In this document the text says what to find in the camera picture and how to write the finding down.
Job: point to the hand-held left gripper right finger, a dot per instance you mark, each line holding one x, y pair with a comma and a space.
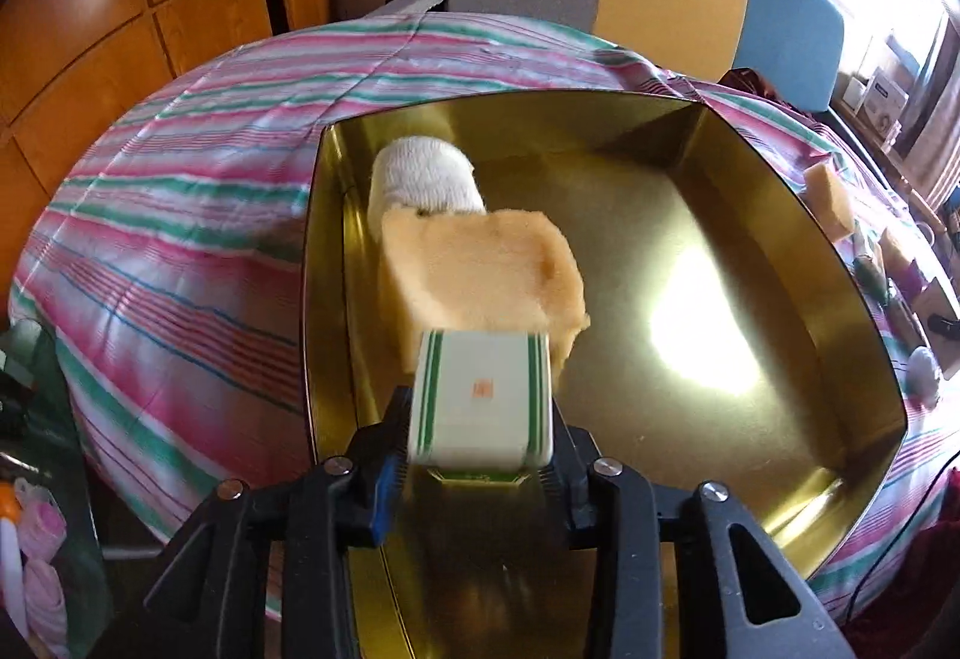
564, 490

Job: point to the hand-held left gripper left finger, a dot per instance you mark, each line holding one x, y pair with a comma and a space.
386, 488

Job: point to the white box with green stripes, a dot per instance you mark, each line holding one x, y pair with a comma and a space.
480, 397

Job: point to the gold metal tin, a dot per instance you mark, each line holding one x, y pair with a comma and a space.
675, 254

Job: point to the large yellow sponge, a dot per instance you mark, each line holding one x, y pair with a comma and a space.
480, 269

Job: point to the white rolled sock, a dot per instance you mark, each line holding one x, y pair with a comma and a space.
424, 175

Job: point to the pink green striped bedsheet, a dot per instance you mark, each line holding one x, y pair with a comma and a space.
187, 217

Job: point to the pink rolled towel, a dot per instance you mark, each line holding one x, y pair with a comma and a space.
43, 524
46, 603

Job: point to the person's red clothing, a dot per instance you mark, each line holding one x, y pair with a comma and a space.
937, 591

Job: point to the dark red cloth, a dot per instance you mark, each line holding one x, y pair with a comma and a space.
754, 85

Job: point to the wooden desk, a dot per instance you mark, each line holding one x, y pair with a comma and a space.
911, 190

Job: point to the white cardboard box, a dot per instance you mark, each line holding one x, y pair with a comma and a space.
883, 95

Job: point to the patterned curtain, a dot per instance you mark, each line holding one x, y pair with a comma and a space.
941, 134

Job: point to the orange wooden wardrobe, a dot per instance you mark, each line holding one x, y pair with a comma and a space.
90, 29

